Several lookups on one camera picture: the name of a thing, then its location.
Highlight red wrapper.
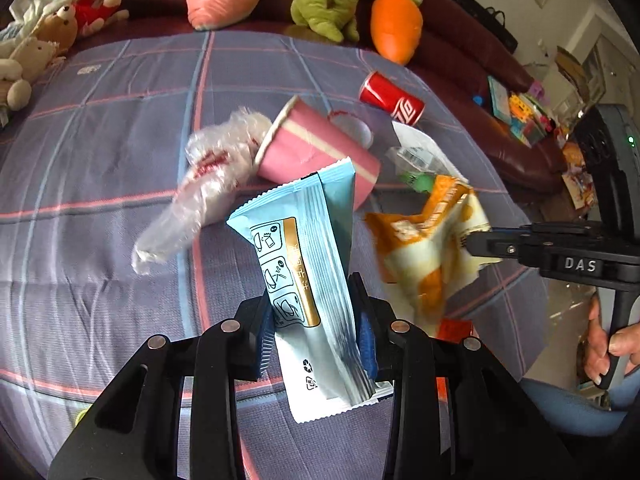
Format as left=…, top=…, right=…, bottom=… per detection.
left=436, top=318, right=477, bottom=403

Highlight orange white snack bag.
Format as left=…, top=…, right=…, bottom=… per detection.
left=364, top=176, right=500, bottom=336

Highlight red cola can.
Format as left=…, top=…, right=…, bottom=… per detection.
left=359, top=72, right=425, bottom=127

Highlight light blue snack wrapper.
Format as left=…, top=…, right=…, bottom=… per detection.
left=227, top=158, right=393, bottom=424

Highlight person's right hand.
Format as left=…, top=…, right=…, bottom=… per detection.
left=584, top=294, right=640, bottom=386

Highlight wooden side table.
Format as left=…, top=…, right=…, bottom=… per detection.
left=562, top=141, right=596, bottom=209

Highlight colourful toy pile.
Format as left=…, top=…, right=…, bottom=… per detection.
left=509, top=80, right=558, bottom=148

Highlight clear plastic green-print bag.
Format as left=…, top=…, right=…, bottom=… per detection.
left=386, top=122, right=469, bottom=194

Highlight teal children's book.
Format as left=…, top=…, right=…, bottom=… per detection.
left=487, top=76, right=511, bottom=126

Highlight clear plastic lid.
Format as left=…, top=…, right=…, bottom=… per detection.
left=328, top=110, right=373, bottom=150

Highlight pink paper cup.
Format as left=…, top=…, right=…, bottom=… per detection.
left=255, top=96, right=381, bottom=209

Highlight orange carrot plush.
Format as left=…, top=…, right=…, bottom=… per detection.
left=370, top=0, right=423, bottom=66

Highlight plaid grey tablecloth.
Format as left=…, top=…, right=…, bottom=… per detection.
left=1, top=30, right=548, bottom=479

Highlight crumpled clear plastic bag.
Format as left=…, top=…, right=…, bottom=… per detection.
left=131, top=107, right=272, bottom=275

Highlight brown teddy bear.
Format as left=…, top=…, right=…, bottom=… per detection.
left=32, top=4, right=78, bottom=56

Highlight dark red leather sofa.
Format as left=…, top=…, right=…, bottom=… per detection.
left=71, top=0, right=569, bottom=194

